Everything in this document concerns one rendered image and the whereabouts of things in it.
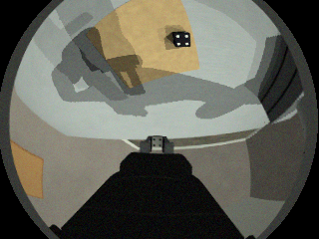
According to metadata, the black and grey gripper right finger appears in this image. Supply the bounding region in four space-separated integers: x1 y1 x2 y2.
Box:
162 136 174 153

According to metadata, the tan flat square mat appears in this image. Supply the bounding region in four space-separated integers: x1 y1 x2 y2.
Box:
86 0 199 89

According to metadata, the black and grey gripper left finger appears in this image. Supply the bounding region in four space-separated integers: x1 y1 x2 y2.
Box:
140 135 152 153

